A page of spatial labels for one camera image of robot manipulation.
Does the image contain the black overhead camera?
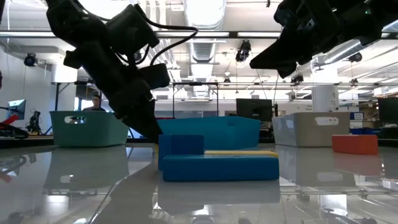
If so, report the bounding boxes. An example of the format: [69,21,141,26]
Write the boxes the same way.
[234,39,252,63]

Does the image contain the green plastic bin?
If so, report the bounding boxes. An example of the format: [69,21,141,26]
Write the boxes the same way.
[49,111,130,148]

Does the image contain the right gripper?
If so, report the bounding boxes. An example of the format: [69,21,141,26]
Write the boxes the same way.
[249,0,374,79]

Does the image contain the blue storage boxes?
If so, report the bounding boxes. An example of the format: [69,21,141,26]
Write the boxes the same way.
[350,127,381,136]

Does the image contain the grey plastic bin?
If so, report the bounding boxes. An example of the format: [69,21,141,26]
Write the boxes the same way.
[271,111,351,147]

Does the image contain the black monitor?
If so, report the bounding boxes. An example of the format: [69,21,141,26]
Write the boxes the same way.
[377,96,398,123]
[236,98,274,123]

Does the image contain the yellow rectangular block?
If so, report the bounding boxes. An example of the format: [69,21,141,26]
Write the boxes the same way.
[204,150,280,159]

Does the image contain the black left camera cable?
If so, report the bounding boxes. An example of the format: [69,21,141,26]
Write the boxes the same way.
[136,9,200,67]

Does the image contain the blue plastic bin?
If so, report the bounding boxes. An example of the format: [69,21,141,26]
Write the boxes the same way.
[157,116,262,151]

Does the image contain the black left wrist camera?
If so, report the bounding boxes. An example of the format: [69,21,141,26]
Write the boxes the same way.
[139,63,171,90]

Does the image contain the long red block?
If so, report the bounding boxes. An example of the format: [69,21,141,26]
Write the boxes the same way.
[331,134,379,156]

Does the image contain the long blue block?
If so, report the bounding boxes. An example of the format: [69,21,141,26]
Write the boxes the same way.
[162,154,280,182]

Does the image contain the silver ceiling air duct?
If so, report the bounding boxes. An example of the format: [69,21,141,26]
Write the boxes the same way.
[182,0,228,63]

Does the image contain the lit computer monitor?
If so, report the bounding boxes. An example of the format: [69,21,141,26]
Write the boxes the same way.
[7,99,27,121]

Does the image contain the white building column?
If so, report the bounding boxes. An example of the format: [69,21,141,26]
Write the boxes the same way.
[312,85,340,113]

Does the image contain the black frame stand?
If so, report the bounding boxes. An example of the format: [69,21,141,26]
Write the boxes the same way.
[172,82,220,119]
[51,81,104,112]

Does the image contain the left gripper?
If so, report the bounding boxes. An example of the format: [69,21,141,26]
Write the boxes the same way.
[63,40,164,145]

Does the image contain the red and black equipment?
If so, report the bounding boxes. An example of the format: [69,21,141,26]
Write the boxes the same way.
[0,106,31,140]

